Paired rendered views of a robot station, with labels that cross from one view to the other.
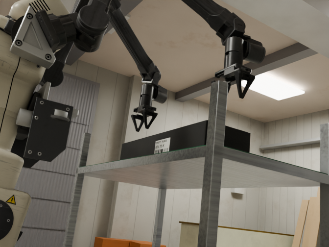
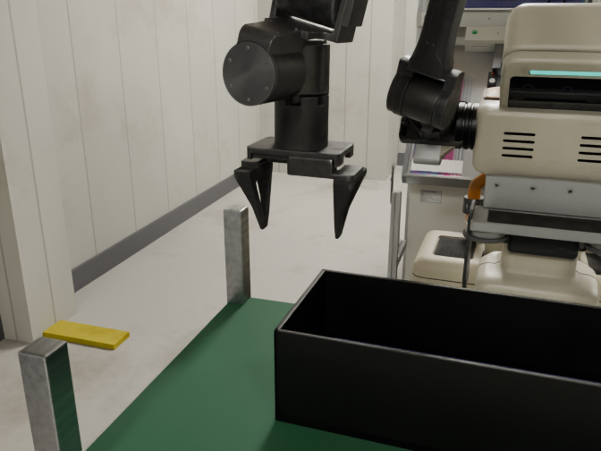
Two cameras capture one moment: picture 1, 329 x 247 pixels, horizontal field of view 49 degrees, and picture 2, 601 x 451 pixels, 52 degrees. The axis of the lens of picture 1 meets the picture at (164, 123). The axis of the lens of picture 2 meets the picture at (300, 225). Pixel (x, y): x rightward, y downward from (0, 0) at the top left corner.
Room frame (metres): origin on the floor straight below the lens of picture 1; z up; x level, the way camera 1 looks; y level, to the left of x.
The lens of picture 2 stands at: (1.51, -0.62, 1.37)
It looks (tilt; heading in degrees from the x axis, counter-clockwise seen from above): 19 degrees down; 139
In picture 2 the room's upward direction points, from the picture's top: straight up
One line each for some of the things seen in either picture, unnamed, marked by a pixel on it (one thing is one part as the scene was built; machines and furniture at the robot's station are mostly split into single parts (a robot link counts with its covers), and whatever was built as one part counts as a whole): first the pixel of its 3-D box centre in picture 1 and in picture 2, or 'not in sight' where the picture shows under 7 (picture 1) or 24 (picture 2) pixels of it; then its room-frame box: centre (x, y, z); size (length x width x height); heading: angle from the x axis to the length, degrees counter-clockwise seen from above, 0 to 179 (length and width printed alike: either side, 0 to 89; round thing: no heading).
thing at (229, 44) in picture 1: (235, 48); (299, 68); (1.03, -0.20, 1.32); 0.07 x 0.06 x 0.07; 109
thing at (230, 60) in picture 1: (233, 65); (301, 127); (1.02, -0.19, 1.26); 0.10 x 0.07 x 0.07; 30
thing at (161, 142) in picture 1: (175, 154); (558, 383); (1.27, -0.05, 1.01); 0.57 x 0.17 x 0.11; 30
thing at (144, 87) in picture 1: (148, 91); not in sight; (1.52, 0.09, 1.32); 0.07 x 0.06 x 0.07; 131
